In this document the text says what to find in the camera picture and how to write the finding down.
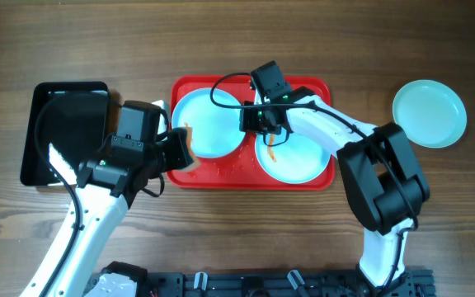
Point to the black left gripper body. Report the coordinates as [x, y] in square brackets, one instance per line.
[178, 149]

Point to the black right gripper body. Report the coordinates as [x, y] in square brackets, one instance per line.
[252, 121]

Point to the orange sponge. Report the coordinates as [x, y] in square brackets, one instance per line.
[192, 152]

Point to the light blue plate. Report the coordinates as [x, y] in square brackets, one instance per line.
[295, 161]
[215, 130]
[431, 114]

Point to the light blue plate back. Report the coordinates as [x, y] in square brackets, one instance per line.
[215, 130]

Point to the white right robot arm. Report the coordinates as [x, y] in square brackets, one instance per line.
[384, 184]

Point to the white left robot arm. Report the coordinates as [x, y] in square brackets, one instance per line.
[142, 148]

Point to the red plastic tray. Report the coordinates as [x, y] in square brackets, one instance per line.
[240, 169]

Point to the black water basin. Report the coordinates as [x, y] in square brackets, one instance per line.
[68, 123]

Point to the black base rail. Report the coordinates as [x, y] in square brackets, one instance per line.
[327, 283]

